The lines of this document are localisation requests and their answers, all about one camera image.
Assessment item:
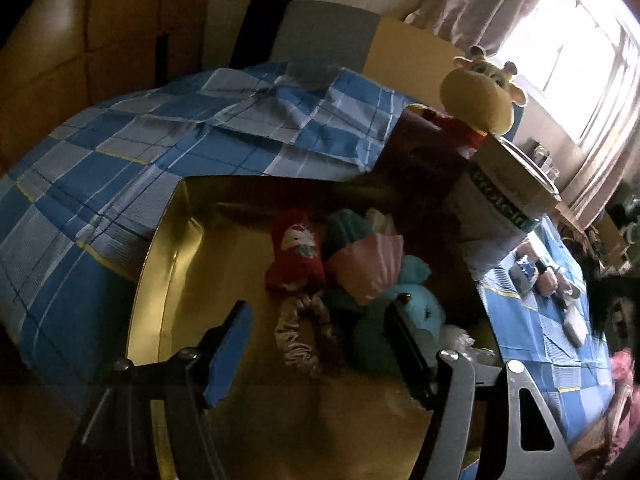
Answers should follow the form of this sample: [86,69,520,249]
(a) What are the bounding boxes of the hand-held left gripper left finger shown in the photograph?
[57,300,256,480]

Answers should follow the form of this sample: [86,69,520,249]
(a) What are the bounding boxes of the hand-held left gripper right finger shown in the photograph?
[384,302,581,480]

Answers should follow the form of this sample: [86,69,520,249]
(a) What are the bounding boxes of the blue plush toy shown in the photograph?
[385,255,446,346]

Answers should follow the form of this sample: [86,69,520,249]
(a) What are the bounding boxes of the patterned braided scrunchie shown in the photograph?
[274,292,336,378]

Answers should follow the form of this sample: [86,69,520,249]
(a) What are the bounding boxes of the pink ribbed plush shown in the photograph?
[327,234,405,306]

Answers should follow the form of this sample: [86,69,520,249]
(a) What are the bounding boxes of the gold box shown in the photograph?
[125,175,501,480]

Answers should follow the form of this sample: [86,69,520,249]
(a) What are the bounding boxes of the red plush stocking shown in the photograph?
[265,210,328,296]

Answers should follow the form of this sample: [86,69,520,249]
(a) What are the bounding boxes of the teal knitted hat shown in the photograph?
[322,208,376,261]

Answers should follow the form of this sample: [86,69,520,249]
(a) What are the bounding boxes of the blue tissue packet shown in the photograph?
[510,255,538,293]

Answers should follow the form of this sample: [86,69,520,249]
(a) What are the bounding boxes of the pink towel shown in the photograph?
[535,255,566,298]

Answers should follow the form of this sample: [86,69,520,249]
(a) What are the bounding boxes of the white foam sponge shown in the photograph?
[562,305,588,348]

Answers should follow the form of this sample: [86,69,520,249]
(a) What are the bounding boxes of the dark red box lid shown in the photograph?
[370,105,488,306]

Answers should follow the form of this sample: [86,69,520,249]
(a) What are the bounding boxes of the large metal tin can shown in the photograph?
[440,135,563,281]

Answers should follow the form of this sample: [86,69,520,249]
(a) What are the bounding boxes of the blue plaid bedsheet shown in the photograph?
[0,60,616,401]

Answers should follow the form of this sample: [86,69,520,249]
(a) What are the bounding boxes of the pink cloth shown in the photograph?
[607,350,640,461]

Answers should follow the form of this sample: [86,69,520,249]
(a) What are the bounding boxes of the glass jars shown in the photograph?
[530,142,561,181]

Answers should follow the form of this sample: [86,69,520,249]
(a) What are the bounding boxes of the yellow giraffe plush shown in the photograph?
[407,46,526,153]

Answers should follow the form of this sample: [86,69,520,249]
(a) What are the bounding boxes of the padded multicolour headboard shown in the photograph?
[270,0,476,91]

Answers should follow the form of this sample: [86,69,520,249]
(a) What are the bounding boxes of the window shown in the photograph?
[492,0,640,146]

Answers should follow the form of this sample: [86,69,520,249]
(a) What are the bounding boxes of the wooden wardrobe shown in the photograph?
[0,0,216,176]

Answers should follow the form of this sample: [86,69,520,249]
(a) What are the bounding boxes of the black bed post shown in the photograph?
[232,0,298,68]

